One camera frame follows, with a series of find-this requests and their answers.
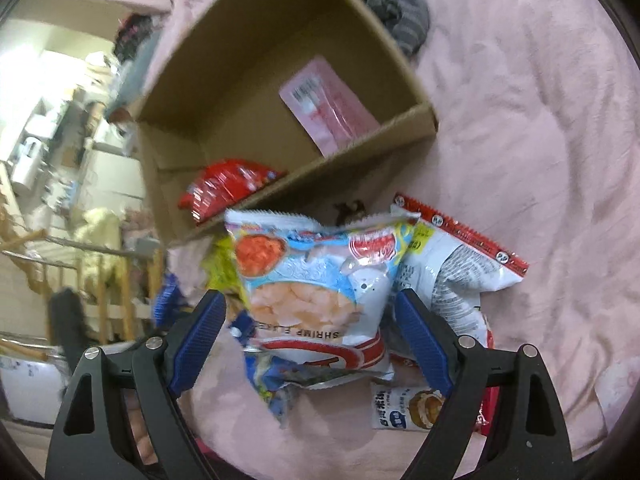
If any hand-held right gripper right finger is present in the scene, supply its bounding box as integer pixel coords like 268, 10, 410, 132
392, 287, 576, 480

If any grey striped cloth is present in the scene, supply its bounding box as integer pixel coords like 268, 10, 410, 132
332, 0, 432, 56

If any yellow snack packet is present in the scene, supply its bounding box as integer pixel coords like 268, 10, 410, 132
200, 235, 251, 311

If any yellow plush toy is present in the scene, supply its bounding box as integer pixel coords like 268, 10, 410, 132
75, 207, 123, 291

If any brown cardboard box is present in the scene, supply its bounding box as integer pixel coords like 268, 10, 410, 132
132, 0, 440, 248

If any pink blanket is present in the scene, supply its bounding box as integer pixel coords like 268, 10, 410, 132
30, 0, 638, 480

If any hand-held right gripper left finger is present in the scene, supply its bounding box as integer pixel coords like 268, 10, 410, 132
45, 290, 228, 480

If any white packet with cookie picture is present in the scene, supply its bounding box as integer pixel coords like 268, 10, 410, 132
370, 382, 448, 432

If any light blue shrimp chip packet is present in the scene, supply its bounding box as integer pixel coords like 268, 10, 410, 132
223, 208, 422, 386

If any wooden rack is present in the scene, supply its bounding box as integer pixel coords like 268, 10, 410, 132
0, 160, 168, 356

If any white cabinet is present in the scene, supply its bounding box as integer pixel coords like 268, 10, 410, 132
82, 150, 146, 211

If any red snack packet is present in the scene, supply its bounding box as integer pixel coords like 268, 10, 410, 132
477, 385, 501, 438
178, 158, 288, 224

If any blue snack packet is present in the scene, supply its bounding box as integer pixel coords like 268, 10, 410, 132
227, 310, 311, 431

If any white packet with red top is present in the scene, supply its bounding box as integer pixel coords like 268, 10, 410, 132
390, 191, 530, 356

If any pink flat packet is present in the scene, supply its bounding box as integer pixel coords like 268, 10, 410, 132
278, 57, 381, 158

